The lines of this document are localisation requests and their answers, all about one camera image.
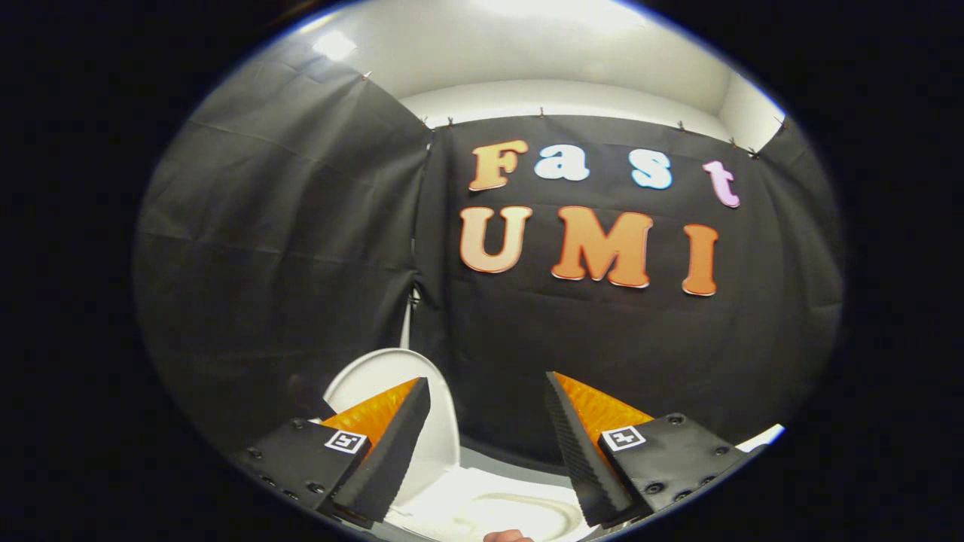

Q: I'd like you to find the white pipe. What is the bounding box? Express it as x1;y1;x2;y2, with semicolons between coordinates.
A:
399;286;419;351

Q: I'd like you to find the white drawer cabinet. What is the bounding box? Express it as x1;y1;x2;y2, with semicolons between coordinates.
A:
734;424;786;454

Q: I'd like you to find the black backdrop cloth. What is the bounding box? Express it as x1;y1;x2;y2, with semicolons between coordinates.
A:
134;53;844;467

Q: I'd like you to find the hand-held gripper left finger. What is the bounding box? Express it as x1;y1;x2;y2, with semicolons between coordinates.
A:
237;376;432;528

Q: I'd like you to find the ceiling light panel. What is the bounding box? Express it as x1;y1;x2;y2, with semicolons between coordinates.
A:
474;0;648;20

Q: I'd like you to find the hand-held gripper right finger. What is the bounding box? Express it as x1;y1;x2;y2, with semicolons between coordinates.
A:
545;370;754;528

